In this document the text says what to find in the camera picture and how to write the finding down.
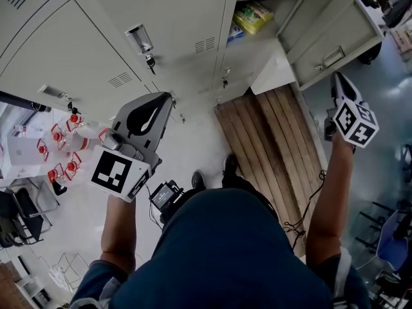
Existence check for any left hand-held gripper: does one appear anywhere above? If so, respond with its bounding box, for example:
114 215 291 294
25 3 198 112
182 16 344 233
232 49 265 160
88 92 173 203

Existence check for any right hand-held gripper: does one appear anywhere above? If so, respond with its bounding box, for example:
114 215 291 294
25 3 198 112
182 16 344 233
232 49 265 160
325 71 379 148

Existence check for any white metal locker door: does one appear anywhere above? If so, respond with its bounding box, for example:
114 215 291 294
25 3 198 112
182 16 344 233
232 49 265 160
277 0 386 91

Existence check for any grey metal locker cabinet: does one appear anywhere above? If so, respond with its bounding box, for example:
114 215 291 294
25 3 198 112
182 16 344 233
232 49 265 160
0 0 299 125

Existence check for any person's left forearm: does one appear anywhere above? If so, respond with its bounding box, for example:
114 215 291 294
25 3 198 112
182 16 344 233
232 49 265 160
100 193 138 274

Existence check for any person's right forearm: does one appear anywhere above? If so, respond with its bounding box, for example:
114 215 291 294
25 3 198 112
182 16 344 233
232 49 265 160
304 133 355 267

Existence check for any black backpack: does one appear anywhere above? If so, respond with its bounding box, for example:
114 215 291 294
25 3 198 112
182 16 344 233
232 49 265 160
357 43 382 66

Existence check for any group of clear water jugs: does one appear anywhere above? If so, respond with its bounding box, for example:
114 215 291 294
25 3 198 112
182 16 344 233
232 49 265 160
36 113 112 187

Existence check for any brown cardboard box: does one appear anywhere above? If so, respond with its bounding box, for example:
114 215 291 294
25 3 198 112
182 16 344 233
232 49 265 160
390 27 412 56

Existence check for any person's left shoe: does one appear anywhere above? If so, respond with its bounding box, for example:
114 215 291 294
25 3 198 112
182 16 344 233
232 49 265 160
191 169 207 191

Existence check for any person's shoe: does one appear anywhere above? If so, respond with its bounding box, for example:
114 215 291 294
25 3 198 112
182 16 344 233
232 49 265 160
221 153 239 187
191 169 207 191

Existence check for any wooden slat platform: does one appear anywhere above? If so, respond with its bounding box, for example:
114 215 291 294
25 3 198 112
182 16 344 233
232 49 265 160
214 84 326 259

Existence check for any person's right shoe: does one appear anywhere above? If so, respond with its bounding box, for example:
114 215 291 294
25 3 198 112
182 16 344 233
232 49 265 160
221 153 239 187

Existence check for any small black box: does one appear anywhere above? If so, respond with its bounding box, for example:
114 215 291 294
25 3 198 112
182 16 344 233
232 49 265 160
51 182 68 197

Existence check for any clothes rack with coats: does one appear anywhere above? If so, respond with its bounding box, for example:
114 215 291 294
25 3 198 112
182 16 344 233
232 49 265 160
379 0 412 29

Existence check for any yellow green packet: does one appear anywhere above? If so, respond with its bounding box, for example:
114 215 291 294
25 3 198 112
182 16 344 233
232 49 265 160
233 1 275 35

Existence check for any white carton box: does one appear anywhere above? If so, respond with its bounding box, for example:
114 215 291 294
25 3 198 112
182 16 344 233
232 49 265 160
6 135 50 177

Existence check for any blue white packet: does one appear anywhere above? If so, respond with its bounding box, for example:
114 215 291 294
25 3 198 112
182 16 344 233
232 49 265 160
227 23 246 45

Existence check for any black folding chair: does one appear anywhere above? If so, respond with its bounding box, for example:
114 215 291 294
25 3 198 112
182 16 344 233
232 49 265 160
0 187 53 248

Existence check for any person's blue shirt torso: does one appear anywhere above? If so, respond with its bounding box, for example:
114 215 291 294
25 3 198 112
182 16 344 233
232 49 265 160
69 187 371 309

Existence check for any blue chair with black legs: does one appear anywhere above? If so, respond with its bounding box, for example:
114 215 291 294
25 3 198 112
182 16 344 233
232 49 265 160
355 201 412 274

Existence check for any white power strip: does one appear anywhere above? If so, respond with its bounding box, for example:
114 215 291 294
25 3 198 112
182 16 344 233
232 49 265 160
48 264 67 286

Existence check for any black waist recorder with screen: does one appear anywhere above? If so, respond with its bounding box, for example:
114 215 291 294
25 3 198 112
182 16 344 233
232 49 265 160
148 180 185 212

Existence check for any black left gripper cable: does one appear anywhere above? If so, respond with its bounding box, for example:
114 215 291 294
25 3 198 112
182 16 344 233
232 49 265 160
146 183 164 230

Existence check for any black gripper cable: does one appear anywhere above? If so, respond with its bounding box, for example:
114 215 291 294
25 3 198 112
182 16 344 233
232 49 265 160
146 183 164 230
283 169 327 251

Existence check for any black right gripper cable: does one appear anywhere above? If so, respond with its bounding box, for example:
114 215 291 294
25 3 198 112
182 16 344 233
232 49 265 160
283 169 327 251

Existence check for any window with black frame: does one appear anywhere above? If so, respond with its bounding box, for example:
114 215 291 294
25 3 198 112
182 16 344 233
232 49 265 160
0 90 53 135

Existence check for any white wire rack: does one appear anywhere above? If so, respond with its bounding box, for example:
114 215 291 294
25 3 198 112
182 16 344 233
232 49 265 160
57 252 89 293

